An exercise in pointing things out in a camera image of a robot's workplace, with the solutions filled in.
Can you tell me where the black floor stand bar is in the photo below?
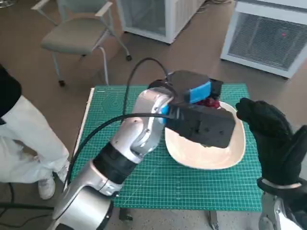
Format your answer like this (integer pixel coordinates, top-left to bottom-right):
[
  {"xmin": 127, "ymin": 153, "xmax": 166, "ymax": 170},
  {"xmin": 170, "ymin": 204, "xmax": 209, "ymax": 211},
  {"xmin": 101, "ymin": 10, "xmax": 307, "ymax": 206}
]
[{"xmin": 0, "ymin": 202, "xmax": 55, "ymax": 211}]

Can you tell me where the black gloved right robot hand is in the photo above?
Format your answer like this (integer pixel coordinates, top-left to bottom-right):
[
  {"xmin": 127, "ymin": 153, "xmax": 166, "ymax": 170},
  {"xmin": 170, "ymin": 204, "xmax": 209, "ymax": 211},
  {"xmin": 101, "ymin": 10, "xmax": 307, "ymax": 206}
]
[{"xmin": 235, "ymin": 97, "xmax": 307, "ymax": 186}]

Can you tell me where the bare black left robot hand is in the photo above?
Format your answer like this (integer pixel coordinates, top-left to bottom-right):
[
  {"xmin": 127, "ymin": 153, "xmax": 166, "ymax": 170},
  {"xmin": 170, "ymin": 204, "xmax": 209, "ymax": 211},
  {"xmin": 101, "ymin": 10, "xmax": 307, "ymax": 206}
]
[{"xmin": 167, "ymin": 69, "xmax": 224, "ymax": 104}]

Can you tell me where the black table bracket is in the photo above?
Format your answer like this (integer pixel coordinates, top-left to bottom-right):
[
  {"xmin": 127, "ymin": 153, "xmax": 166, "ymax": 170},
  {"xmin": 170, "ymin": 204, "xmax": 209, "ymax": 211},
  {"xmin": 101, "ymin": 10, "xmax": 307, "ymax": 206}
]
[
  {"xmin": 208, "ymin": 211, "xmax": 219, "ymax": 230},
  {"xmin": 118, "ymin": 207, "xmax": 133, "ymax": 222}
]

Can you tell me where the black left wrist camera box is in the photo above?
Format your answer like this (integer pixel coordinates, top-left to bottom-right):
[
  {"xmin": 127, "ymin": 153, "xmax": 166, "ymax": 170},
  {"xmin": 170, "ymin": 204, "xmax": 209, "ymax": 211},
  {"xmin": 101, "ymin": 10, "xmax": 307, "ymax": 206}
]
[{"xmin": 165, "ymin": 105, "xmax": 236, "ymax": 149}]

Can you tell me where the purple toy grapes bunch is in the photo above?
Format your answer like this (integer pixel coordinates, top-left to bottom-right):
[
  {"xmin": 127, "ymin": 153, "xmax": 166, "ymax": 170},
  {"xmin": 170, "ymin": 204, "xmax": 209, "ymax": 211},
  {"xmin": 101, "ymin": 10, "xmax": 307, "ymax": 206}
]
[{"xmin": 197, "ymin": 97, "xmax": 221, "ymax": 110}]

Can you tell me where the person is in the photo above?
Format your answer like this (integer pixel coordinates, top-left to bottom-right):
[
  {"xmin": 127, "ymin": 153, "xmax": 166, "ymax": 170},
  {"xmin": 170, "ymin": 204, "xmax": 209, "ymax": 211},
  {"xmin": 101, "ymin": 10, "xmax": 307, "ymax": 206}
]
[{"xmin": 0, "ymin": 63, "xmax": 71, "ymax": 200}]

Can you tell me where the white mesh cabinet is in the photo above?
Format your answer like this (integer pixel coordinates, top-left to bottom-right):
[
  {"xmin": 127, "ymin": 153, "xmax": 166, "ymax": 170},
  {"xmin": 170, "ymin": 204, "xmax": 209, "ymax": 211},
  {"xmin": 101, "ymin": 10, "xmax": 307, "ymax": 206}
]
[
  {"xmin": 116, "ymin": 0, "xmax": 207, "ymax": 45},
  {"xmin": 220, "ymin": 0, "xmax": 307, "ymax": 79}
]

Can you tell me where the grey chair with white frame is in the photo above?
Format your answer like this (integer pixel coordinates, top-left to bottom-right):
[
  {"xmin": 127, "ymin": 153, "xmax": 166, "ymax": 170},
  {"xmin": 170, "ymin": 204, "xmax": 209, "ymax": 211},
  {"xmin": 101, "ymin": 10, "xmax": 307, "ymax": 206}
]
[{"xmin": 31, "ymin": 0, "xmax": 133, "ymax": 87}]

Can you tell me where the white plate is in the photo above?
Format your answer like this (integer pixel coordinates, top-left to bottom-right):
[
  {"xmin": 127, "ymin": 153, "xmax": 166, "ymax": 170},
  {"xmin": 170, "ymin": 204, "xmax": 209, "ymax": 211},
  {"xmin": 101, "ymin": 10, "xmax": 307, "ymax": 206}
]
[{"xmin": 164, "ymin": 100, "xmax": 247, "ymax": 170}]

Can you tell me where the green cutting mat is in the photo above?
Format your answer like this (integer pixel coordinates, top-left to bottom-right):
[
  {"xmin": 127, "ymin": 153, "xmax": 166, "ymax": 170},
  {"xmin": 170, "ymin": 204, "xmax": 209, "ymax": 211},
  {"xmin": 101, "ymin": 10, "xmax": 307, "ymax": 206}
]
[{"xmin": 71, "ymin": 83, "xmax": 263, "ymax": 212}]

